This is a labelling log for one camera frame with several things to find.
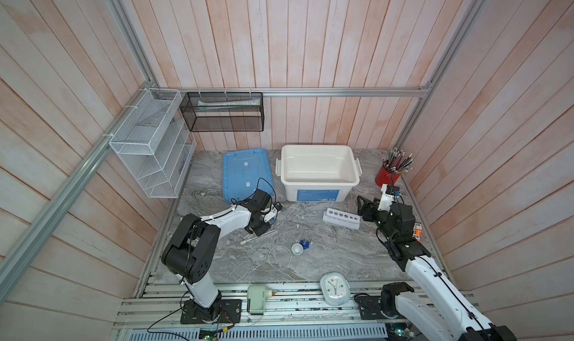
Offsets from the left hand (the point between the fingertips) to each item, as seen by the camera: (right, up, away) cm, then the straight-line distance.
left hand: (260, 227), depth 93 cm
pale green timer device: (+1, -18, -20) cm, 27 cm away
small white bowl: (+15, -7, -7) cm, 18 cm away
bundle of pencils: (+61, +28, +5) cm, 67 cm away
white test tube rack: (+35, +4, -1) cm, 35 cm away
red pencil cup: (+58, +21, +10) cm, 63 cm away
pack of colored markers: (+66, -1, -1) cm, 66 cm away
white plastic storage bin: (+28, +23, +21) cm, 42 cm away
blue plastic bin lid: (-10, +24, +20) cm, 33 cm away
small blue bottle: (+19, -6, -5) cm, 20 cm away
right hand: (+41, +14, -12) cm, 45 cm away
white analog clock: (+28, -18, -17) cm, 37 cm away
